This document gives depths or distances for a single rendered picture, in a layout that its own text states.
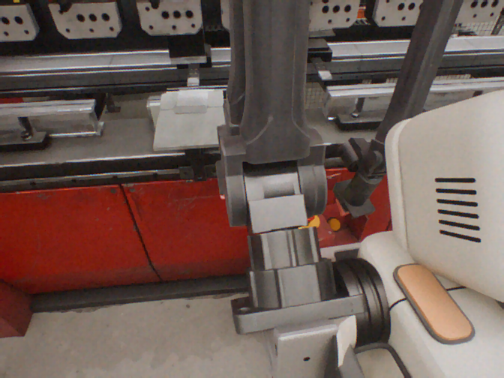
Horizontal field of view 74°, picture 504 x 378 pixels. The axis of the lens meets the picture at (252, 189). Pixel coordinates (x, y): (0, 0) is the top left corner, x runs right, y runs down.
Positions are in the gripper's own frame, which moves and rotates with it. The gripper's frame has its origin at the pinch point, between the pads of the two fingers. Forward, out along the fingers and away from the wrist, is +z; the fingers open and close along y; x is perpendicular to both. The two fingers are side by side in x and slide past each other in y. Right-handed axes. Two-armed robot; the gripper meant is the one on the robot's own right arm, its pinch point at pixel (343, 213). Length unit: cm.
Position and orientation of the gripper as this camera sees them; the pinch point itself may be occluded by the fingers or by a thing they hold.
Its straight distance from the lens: 95.2
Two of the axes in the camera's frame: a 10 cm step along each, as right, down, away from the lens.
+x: -9.4, 2.5, -2.4
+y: -3.4, -8.1, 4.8
